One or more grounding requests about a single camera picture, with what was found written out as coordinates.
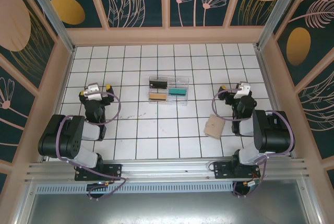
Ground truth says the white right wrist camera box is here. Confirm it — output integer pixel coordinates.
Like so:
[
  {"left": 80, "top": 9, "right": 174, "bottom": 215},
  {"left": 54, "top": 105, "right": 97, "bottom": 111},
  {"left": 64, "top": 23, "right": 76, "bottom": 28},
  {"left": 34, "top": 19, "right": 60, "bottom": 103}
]
[{"left": 233, "top": 82, "right": 252, "bottom": 101}]

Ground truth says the teal card stack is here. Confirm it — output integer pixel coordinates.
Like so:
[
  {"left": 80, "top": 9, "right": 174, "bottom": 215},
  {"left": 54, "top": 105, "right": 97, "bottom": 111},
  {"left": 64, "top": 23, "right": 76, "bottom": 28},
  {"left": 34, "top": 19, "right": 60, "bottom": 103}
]
[{"left": 168, "top": 88, "right": 187, "bottom": 97}]

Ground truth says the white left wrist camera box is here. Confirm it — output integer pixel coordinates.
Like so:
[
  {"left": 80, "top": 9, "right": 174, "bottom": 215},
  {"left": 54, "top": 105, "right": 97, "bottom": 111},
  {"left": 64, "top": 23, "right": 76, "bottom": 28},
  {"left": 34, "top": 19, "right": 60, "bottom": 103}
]
[{"left": 87, "top": 84, "right": 103, "bottom": 101}]

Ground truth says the grey metal panel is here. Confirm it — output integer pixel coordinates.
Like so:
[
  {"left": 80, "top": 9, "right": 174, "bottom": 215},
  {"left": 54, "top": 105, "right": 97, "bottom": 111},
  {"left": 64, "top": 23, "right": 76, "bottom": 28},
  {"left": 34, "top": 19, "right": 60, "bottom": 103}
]
[{"left": 15, "top": 179, "right": 322, "bottom": 224}]

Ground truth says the aluminium corner post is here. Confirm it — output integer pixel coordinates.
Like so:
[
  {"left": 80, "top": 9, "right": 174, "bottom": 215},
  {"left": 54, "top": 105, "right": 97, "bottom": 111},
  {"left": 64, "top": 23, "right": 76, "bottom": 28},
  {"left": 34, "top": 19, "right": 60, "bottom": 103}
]
[
  {"left": 20, "top": 0, "right": 77, "bottom": 54},
  {"left": 256, "top": 0, "right": 306, "bottom": 50}
]

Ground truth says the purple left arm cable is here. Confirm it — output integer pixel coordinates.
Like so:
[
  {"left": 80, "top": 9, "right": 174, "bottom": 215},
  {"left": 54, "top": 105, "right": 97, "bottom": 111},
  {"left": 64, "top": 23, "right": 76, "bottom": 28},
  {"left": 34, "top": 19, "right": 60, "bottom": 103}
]
[{"left": 53, "top": 91, "right": 128, "bottom": 202}]

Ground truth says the aluminium mounting rail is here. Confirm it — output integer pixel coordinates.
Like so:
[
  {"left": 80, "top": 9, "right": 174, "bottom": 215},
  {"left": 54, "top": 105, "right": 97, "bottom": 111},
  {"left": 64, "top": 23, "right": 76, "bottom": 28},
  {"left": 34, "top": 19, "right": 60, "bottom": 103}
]
[{"left": 25, "top": 158, "right": 313, "bottom": 183}]

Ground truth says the aluminium side rail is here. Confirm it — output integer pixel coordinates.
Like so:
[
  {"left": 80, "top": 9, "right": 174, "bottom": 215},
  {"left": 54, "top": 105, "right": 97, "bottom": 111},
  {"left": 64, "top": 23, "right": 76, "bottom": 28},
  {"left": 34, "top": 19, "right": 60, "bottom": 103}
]
[
  {"left": 254, "top": 43, "right": 297, "bottom": 160},
  {"left": 39, "top": 47, "right": 77, "bottom": 163}
]

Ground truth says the slotted grey cable duct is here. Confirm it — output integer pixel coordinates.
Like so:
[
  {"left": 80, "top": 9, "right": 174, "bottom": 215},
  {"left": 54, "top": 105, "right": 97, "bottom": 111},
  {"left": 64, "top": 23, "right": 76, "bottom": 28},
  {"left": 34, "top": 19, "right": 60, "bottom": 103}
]
[{"left": 33, "top": 182, "right": 236, "bottom": 195}]

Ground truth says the clear acrylic organizer tray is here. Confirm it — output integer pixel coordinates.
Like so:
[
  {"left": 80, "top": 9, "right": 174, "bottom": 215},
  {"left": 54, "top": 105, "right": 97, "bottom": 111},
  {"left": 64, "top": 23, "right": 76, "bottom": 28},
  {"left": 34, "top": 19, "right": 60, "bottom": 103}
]
[{"left": 148, "top": 75, "right": 190, "bottom": 108}]

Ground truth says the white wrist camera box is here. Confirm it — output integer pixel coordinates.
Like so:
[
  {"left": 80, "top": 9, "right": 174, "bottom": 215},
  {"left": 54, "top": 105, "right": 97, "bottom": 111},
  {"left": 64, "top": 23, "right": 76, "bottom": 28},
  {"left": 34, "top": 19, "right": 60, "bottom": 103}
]
[
  {"left": 87, "top": 84, "right": 103, "bottom": 101},
  {"left": 233, "top": 82, "right": 252, "bottom": 101}
]

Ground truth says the gold card stack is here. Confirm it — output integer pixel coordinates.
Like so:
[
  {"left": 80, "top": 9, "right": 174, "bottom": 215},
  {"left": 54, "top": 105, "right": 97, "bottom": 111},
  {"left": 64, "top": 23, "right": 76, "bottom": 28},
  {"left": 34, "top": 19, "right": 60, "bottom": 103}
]
[{"left": 149, "top": 92, "right": 168, "bottom": 103}]

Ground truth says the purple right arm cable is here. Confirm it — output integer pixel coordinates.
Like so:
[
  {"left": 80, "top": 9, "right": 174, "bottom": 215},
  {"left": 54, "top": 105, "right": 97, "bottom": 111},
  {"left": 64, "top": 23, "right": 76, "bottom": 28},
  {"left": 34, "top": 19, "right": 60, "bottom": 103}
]
[{"left": 211, "top": 88, "right": 295, "bottom": 199}]

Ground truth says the black card stack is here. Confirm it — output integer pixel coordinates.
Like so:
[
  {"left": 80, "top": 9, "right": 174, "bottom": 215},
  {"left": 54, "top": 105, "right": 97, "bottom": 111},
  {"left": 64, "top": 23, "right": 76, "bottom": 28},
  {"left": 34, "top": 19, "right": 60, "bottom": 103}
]
[{"left": 149, "top": 79, "right": 168, "bottom": 90}]

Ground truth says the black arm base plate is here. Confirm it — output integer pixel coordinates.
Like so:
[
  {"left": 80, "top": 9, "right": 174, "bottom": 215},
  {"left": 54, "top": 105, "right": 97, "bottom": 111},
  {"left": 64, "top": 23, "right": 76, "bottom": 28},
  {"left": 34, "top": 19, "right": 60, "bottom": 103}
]
[
  {"left": 213, "top": 161, "right": 261, "bottom": 181},
  {"left": 74, "top": 163, "right": 123, "bottom": 182}
]

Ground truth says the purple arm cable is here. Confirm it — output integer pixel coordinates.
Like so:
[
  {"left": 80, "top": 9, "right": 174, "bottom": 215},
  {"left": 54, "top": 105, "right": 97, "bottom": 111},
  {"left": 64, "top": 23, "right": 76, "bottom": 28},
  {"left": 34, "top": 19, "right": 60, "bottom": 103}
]
[
  {"left": 53, "top": 91, "right": 128, "bottom": 202},
  {"left": 211, "top": 88, "right": 295, "bottom": 199}
]

